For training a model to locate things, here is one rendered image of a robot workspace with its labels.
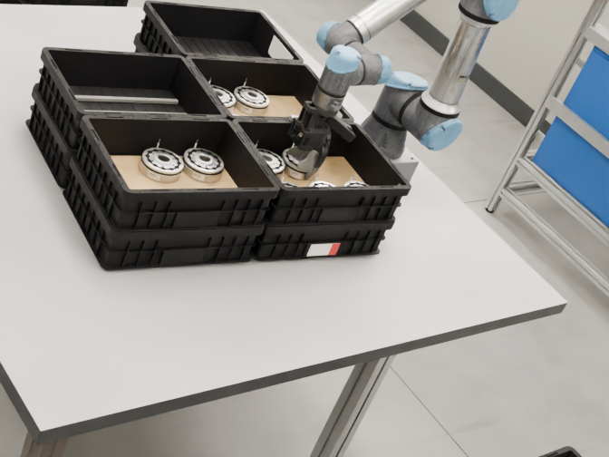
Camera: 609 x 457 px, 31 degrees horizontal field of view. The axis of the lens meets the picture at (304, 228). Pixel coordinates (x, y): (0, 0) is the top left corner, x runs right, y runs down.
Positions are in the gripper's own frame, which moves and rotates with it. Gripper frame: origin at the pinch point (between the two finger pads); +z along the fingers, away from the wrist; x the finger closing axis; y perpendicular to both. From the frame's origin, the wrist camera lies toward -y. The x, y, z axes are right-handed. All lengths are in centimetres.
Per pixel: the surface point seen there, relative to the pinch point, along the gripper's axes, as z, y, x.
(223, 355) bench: 15, 39, 49
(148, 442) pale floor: 85, 25, 13
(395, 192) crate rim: -6.8, -15.2, 18.0
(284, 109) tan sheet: 1.9, -9.4, -32.3
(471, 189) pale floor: 85, -175, -109
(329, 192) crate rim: -7.1, 5.5, 19.0
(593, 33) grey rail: -7, -174, -88
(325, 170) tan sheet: 2.0, -8.5, -2.9
